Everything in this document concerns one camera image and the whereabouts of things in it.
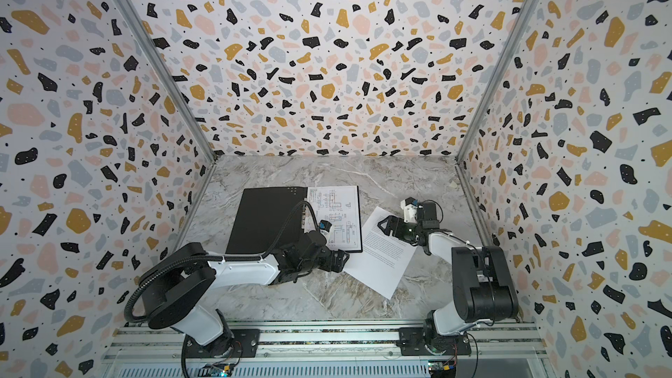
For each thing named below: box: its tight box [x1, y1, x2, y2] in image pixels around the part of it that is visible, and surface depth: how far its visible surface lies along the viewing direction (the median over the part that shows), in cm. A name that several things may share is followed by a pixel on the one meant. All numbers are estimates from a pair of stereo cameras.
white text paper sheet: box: [343, 206, 418, 301], surface depth 93 cm
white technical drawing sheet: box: [304, 185, 362, 252], surface depth 105 cm
